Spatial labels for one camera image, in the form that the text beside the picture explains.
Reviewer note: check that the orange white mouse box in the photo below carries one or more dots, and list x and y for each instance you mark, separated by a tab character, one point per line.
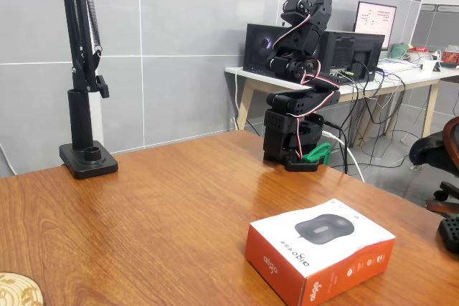
315	241

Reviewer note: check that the black perforated arm base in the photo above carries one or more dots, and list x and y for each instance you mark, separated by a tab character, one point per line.
450	232

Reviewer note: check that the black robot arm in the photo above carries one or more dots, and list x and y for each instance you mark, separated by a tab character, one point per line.
287	141

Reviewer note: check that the black computer case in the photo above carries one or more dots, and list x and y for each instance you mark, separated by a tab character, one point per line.
340	51

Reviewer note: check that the computer monitor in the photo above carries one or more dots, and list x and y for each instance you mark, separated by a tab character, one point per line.
374	19

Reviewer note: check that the white table wooden legs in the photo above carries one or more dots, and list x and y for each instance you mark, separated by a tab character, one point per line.
401	82

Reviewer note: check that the white cup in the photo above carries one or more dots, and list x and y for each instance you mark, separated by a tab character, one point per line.
428	66

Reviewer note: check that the red tin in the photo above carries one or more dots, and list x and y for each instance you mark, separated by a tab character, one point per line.
450	57

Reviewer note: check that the green table clamp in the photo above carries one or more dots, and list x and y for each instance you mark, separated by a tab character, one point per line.
319	153

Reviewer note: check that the black office chair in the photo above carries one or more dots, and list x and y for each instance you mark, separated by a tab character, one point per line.
430	148

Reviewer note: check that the black stand clamp base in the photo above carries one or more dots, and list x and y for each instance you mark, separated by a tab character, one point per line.
80	134

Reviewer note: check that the round wooden coaster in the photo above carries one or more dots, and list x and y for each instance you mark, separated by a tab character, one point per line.
18	291

